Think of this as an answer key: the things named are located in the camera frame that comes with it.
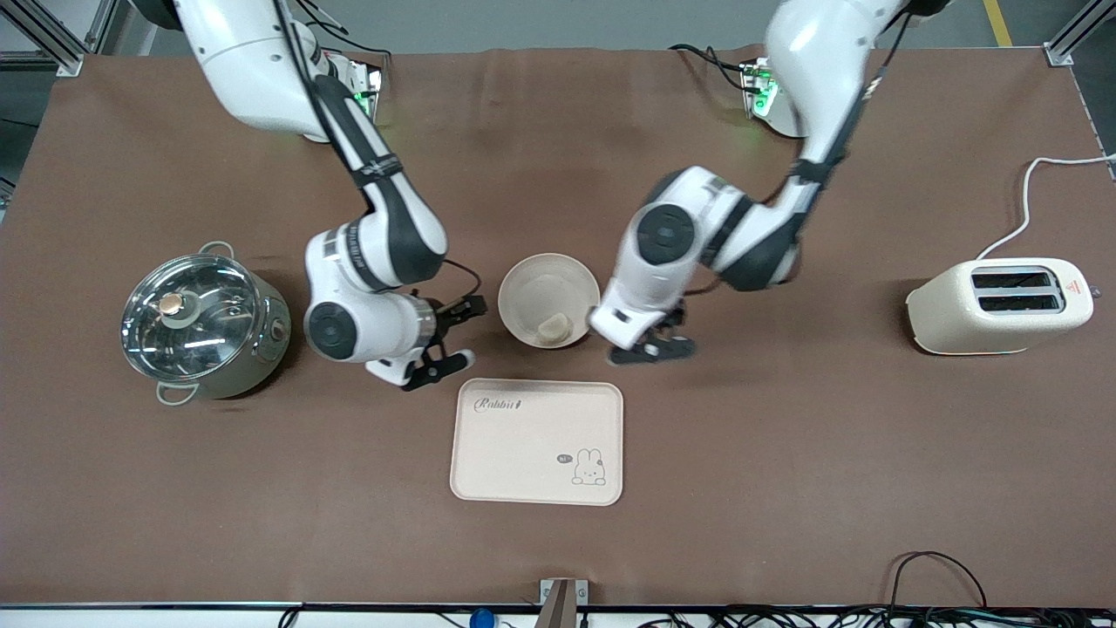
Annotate steel pot with glass lid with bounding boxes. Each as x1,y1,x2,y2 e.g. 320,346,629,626
119,241,293,407

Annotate white toaster power cord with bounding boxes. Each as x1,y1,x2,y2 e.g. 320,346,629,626
975,154,1116,261

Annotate black looped cable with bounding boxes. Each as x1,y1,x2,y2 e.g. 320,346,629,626
888,551,990,611

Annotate brown post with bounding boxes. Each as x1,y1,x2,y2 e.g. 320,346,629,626
534,580,578,628

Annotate cream rabbit print tray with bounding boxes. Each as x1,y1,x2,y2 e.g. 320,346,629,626
449,378,625,507

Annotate aluminium frame post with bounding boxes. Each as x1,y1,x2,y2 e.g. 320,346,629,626
0,0,119,78
1045,0,1116,67

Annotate black cable bundle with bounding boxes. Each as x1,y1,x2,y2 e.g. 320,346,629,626
636,604,1116,628

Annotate glass pot lid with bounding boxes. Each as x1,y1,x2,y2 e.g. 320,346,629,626
120,255,267,383

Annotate cream round plate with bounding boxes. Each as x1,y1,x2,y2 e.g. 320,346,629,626
498,253,602,350

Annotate silver base connector plate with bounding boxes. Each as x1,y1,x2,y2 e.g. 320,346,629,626
739,59,779,119
349,54,386,125

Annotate brown table mat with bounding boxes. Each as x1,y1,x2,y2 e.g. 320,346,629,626
0,44,1116,609

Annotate cream two-slot toaster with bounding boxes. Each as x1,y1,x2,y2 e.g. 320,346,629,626
905,257,1096,356

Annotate black base cable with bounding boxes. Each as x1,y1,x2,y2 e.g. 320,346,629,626
668,42,751,92
292,0,393,66

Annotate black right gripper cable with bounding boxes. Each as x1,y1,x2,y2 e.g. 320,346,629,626
410,257,483,306

